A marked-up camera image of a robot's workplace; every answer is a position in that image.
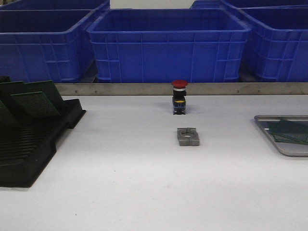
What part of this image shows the left blue plastic crate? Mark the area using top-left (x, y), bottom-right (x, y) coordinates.
top-left (0, 10), bottom-right (95, 83)

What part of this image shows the grey metal clamp block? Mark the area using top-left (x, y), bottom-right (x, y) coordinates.
top-left (177, 128), bottom-right (200, 146)

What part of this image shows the black slotted board rack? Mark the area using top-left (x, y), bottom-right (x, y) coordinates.
top-left (0, 76), bottom-right (87, 189)

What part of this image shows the red emergency stop button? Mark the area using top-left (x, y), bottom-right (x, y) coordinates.
top-left (171, 80), bottom-right (188, 115)

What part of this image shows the far right blue crate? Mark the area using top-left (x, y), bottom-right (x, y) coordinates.
top-left (190, 0), bottom-right (308, 9)

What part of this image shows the centre blue plastic crate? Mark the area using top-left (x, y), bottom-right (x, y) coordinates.
top-left (88, 9), bottom-right (250, 83)

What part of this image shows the metal table edge rail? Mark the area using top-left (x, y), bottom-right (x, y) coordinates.
top-left (56, 82), bottom-right (308, 96)

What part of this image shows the green perforated circuit board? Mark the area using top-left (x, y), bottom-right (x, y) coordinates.
top-left (266, 120), bottom-right (308, 145)

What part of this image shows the far left blue crate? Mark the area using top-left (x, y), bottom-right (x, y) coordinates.
top-left (0, 0), bottom-right (110, 10)

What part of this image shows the right blue plastic crate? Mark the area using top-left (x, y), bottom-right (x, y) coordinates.
top-left (237, 7), bottom-right (308, 83)

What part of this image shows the silver metal tray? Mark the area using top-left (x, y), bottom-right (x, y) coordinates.
top-left (254, 115), bottom-right (308, 157)

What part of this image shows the blue plastic crate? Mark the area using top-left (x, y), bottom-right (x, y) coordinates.
top-left (0, 10), bottom-right (95, 83)
top-left (237, 7), bottom-right (308, 83)
top-left (88, 9), bottom-right (250, 83)

